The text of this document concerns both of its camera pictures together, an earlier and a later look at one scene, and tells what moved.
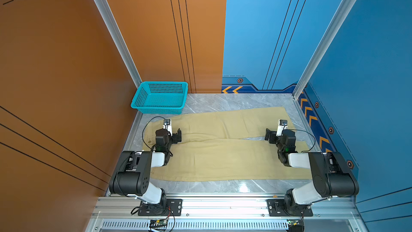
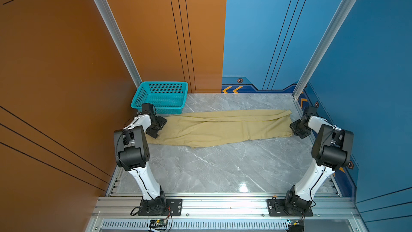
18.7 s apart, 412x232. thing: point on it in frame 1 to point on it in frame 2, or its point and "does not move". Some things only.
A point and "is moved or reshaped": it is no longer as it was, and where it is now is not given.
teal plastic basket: x=161 y=97 does not move
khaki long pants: x=226 y=145 is moved or reshaped
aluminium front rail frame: x=229 y=213 does not move
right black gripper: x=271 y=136 to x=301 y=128
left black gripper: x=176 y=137 to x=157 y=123
